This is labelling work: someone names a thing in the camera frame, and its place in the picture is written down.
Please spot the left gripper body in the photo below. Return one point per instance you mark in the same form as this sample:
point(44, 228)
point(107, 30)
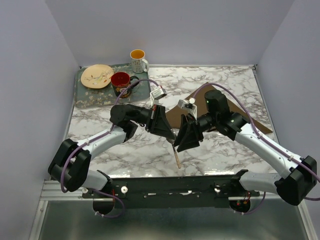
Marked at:
point(149, 126)

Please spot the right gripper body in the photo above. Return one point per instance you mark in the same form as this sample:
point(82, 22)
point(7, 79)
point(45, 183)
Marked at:
point(192, 118)

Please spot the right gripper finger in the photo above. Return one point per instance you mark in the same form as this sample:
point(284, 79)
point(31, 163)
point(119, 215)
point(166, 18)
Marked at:
point(184, 128)
point(187, 142)

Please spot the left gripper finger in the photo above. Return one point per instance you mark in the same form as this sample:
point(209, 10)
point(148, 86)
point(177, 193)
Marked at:
point(167, 130)
point(161, 117)

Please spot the spoon with wooden handle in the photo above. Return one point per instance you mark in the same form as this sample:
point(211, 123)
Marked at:
point(175, 153)

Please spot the brown cloth napkin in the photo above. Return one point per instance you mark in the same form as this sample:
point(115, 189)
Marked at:
point(221, 109)

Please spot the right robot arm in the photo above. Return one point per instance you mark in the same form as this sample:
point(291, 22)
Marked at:
point(295, 176)

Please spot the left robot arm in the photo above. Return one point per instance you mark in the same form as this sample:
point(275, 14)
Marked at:
point(70, 165)

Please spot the black skull mug red inside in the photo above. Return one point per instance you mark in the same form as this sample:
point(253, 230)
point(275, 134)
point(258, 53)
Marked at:
point(120, 81)

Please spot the white mug orange inside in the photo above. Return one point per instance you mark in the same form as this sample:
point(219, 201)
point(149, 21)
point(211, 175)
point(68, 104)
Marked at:
point(138, 62)

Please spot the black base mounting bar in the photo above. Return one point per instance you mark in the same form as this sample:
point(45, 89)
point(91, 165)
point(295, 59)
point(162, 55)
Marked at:
point(179, 192)

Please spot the floral green tray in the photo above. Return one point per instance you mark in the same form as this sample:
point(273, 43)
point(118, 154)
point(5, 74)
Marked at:
point(85, 97)

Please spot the beige floral plate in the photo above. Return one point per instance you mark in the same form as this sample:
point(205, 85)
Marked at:
point(97, 76)

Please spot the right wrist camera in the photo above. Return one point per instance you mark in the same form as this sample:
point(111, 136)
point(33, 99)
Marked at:
point(189, 106)

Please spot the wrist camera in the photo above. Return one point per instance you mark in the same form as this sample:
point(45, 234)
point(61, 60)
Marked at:
point(189, 106)
point(155, 95)

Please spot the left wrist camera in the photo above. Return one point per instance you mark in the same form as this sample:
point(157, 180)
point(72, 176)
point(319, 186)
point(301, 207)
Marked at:
point(155, 95)

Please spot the aluminium frame rail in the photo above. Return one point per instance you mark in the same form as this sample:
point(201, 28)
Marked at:
point(68, 216)

